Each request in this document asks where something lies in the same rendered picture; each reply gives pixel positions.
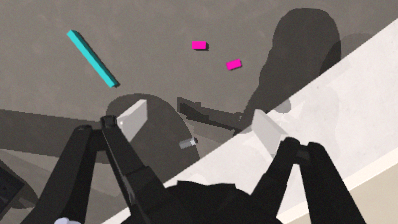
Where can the magenta rod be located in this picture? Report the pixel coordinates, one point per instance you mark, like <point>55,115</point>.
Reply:
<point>198,45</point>
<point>233,64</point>

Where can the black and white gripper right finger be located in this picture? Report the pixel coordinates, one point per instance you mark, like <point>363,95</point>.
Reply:
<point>328,199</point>

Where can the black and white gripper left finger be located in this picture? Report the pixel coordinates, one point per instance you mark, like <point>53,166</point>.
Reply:
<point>64,199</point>

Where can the turquoise rod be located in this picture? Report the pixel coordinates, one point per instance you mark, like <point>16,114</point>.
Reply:
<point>90,56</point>

